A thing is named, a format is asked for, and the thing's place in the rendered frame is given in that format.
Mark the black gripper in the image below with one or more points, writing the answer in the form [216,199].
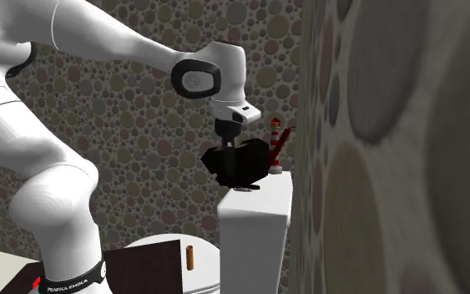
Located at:
[227,130]

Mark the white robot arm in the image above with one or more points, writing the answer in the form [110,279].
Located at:
[47,134]

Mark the black angular figure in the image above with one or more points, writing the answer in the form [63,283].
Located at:
[249,161]

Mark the red white lighthouse figure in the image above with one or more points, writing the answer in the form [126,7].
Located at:
[275,136]

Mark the dark red thin stick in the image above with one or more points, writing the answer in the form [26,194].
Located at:
[283,140]

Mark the brown cardboard tube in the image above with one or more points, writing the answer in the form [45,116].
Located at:
[190,257]

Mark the dark brown robot stand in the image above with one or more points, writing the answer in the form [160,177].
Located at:
[145,268]

